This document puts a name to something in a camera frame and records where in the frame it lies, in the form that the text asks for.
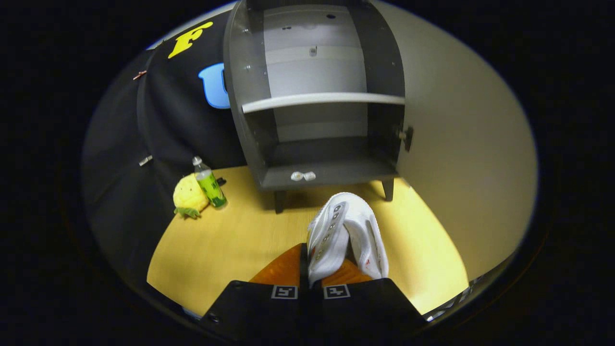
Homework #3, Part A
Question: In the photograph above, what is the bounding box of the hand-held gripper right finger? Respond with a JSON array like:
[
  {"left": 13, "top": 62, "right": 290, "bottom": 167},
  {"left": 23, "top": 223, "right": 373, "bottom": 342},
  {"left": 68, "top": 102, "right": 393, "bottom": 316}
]
[{"left": 308, "top": 259, "right": 429, "bottom": 343}]

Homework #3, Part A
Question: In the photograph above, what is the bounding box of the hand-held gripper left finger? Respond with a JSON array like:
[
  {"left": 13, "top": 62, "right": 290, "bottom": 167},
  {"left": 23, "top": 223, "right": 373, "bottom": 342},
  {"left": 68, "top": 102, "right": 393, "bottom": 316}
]
[{"left": 199, "top": 243, "right": 309, "bottom": 343}]

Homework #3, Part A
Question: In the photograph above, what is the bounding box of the white shoe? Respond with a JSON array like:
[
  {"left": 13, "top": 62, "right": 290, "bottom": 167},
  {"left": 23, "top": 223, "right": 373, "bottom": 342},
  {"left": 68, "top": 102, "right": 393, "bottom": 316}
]
[{"left": 307, "top": 192, "right": 390, "bottom": 288}]

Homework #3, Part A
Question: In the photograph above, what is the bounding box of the grey shoe cabinet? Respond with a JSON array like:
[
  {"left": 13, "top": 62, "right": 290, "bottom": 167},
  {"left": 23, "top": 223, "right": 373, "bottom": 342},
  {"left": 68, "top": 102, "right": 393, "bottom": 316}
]
[{"left": 223, "top": 0, "right": 406, "bottom": 214}]

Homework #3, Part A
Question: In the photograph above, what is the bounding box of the beige shoe cabinet door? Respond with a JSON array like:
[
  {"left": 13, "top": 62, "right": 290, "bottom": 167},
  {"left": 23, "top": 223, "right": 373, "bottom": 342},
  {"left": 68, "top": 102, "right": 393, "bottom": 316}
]
[{"left": 372, "top": 0, "right": 539, "bottom": 284}]

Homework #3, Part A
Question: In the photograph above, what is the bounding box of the metal door hinge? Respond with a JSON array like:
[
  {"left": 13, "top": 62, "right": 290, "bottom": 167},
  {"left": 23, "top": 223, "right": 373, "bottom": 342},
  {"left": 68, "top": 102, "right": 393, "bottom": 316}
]
[{"left": 396, "top": 126, "right": 414, "bottom": 153}]

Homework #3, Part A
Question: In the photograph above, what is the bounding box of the white cabinet shelf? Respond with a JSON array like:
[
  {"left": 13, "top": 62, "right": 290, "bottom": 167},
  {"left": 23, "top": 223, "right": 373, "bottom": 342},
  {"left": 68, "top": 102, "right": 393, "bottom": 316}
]
[{"left": 241, "top": 92, "right": 406, "bottom": 115}]

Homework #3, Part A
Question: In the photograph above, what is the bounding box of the green label water bottle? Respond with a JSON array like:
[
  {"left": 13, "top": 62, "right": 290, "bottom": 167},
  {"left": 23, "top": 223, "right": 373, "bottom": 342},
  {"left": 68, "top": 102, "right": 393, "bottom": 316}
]
[{"left": 192, "top": 156, "right": 228, "bottom": 209}]

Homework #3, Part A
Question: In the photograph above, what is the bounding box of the yellow pineapple plush toy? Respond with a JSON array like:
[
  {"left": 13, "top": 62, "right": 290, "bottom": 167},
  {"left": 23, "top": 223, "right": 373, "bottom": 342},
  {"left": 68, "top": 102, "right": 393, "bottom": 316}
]
[{"left": 173, "top": 173, "right": 210, "bottom": 219}]

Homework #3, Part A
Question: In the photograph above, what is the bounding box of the black backdrop cloth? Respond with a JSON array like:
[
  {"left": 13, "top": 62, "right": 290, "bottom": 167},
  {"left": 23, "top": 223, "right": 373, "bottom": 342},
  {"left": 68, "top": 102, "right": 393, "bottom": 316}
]
[{"left": 82, "top": 12, "right": 248, "bottom": 289}]

